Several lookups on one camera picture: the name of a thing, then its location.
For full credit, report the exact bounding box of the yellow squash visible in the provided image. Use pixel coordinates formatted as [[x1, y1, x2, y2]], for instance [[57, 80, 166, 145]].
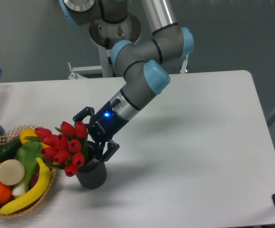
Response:
[[19, 128, 49, 148]]

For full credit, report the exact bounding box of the dark green cucumber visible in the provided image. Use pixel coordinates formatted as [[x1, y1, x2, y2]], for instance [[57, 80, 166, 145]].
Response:
[[0, 138, 22, 163]]

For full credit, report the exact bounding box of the green bok choy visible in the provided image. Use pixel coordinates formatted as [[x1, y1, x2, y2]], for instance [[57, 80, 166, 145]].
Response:
[[12, 141, 43, 198]]

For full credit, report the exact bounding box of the dark grey ribbed vase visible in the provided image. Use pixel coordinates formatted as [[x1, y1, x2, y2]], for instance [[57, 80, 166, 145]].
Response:
[[75, 140, 108, 190]]

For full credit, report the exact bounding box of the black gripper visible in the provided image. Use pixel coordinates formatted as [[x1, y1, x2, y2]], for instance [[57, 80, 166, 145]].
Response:
[[73, 100, 129, 162]]

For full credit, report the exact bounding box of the beige round disc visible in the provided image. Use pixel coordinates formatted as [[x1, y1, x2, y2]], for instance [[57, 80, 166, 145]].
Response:
[[0, 159, 25, 186]]

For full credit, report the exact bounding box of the red tulip bouquet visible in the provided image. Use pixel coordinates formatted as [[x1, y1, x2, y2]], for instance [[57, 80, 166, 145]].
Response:
[[34, 121, 90, 177]]

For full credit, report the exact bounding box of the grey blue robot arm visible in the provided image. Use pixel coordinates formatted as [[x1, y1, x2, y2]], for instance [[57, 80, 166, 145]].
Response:
[[59, 0, 194, 162]]

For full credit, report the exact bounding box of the yellow banana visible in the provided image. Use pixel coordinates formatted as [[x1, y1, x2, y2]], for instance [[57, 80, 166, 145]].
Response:
[[0, 157, 51, 215]]

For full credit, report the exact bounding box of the purple red vegetable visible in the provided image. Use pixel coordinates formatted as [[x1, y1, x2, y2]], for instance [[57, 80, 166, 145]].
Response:
[[29, 161, 53, 190]]

